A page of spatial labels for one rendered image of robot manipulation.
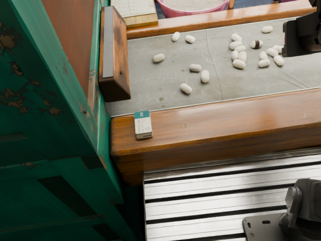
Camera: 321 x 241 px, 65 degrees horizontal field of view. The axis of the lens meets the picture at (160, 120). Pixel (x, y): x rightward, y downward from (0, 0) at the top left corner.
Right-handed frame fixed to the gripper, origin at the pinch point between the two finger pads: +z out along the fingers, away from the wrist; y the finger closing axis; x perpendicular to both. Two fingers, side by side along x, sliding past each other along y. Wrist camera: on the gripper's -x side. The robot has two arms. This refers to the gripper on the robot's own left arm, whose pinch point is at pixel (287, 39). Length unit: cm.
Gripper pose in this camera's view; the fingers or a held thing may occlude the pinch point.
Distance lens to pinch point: 65.4
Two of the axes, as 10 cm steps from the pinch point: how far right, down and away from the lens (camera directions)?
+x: 1.3, 9.7, 2.2
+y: -9.9, 1.4, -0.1
